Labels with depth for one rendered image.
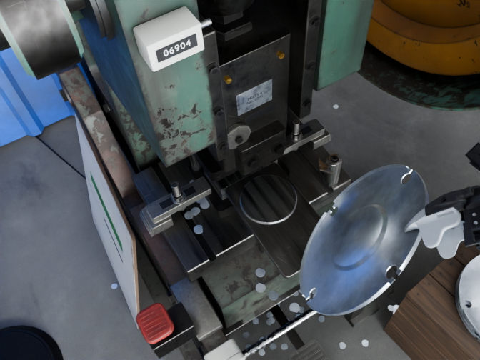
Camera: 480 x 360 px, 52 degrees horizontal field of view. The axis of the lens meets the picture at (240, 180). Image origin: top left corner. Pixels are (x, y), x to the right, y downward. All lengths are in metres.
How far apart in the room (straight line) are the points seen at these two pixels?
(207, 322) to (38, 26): 0.73
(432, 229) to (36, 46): 0.56
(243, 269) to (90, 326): 0.86
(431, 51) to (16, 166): 1.82
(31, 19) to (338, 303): 0.59
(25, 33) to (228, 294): 0.73
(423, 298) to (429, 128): 0.99
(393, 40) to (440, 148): 1.23
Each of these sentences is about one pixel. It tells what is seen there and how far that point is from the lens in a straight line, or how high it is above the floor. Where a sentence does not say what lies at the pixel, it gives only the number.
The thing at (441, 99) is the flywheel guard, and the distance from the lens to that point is 1.00.
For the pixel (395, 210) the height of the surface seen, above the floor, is 1.00.
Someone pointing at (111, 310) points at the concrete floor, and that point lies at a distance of 1.88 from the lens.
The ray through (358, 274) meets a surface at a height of 0.96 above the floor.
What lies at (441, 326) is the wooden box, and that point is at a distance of 1.49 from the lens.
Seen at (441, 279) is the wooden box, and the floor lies 0.35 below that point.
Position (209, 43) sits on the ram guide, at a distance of 0.68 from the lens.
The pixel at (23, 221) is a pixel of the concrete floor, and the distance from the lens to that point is 2.17.
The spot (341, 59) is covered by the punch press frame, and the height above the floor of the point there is 1.11.
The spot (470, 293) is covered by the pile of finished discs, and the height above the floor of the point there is 0.39.
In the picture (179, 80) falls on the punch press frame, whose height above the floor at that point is 1.23.
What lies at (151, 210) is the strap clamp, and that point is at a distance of 1.12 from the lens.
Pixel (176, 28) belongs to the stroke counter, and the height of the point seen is 1.34.
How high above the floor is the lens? 1.70
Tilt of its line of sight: 57 degrees down
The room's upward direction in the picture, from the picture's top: 5 degrees counter-clockwise
